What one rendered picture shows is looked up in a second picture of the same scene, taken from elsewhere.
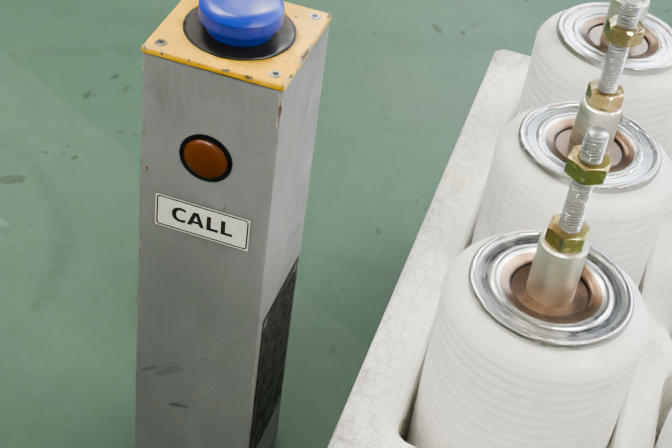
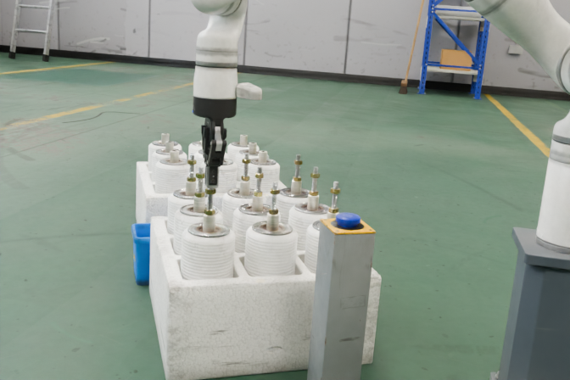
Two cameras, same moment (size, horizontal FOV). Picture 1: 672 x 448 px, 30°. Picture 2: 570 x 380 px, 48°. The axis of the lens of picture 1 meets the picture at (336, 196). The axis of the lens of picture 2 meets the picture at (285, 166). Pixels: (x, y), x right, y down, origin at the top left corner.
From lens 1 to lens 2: 137 cm
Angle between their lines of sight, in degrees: 103
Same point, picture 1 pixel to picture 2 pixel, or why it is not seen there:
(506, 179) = (293, 241)
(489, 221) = (290, 259)
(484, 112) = (217, 282)
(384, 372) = not seen: hidden behind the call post
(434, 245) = (294, 277)
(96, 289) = not seen: outside the picture
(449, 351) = not seen: hidden behind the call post
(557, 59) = (230, 237)
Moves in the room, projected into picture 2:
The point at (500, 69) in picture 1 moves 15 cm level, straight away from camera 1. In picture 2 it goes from (186, 284) to (93, 292)
